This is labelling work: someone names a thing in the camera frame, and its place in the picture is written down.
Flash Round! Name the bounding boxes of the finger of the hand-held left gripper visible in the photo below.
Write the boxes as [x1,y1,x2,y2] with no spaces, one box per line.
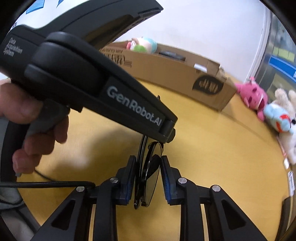
[159,121,176,143]

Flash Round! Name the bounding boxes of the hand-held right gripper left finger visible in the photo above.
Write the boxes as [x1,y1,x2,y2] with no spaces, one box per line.
[30,155,137,241]

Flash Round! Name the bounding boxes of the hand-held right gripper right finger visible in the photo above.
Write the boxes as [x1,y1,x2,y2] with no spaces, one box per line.
[161,155,269,241]

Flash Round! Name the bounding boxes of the black sunglasses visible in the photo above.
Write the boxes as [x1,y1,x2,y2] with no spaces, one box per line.
[134,136,165,209]

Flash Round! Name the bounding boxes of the cardboard box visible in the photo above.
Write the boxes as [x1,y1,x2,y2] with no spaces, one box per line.
[99,40,237,112]

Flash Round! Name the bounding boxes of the wooden desktop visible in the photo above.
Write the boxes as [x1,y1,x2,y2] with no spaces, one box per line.
[17,79,289,241]

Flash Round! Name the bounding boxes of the person's left hand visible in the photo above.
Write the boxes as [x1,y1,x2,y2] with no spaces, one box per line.
[0,80,70,175]

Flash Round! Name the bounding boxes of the pink and green plush toy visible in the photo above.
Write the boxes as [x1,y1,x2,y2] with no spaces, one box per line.
[127,37,148,52]

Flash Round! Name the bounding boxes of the teal round plush toy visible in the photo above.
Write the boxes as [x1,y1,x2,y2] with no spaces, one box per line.
[144,38,158,54]

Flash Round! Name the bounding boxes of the light blue plush toy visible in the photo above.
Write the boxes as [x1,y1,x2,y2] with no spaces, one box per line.
[264,103,294,133]

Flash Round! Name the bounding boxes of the beige teddy plush toy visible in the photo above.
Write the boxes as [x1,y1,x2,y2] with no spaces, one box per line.
[274,88,296,116]

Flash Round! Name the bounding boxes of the white plush toy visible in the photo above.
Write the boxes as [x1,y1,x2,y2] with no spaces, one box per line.
[279,128,296,165]

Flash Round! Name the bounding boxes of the glass door with blue stripe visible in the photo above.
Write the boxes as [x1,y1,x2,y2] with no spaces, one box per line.
[254,11,296,93]

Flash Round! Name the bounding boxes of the black cable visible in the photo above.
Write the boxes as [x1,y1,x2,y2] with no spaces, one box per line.
[0,169,96,189]

